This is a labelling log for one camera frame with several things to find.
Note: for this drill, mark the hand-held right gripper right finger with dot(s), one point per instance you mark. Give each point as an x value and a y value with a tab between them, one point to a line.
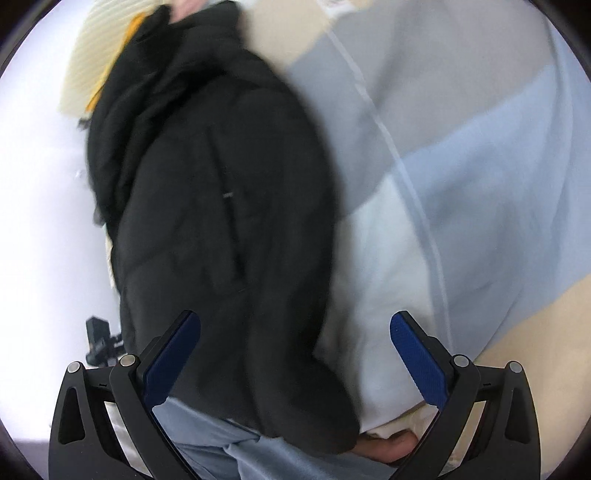
418	355

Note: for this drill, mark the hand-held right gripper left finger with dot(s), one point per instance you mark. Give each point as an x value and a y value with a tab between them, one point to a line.
173	355

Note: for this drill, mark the black puffer jacket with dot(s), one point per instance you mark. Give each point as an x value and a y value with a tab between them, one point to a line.
207	230

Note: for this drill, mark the light blue cloth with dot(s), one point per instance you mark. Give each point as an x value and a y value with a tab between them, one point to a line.
207	438

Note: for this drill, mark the pastel checked quilt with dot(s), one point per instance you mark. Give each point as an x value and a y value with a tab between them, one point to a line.
461	184

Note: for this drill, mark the cream quilted headboard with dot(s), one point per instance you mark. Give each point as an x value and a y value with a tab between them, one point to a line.
92	69

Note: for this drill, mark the yellow pillow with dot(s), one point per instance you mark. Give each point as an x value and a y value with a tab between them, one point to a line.
137	24

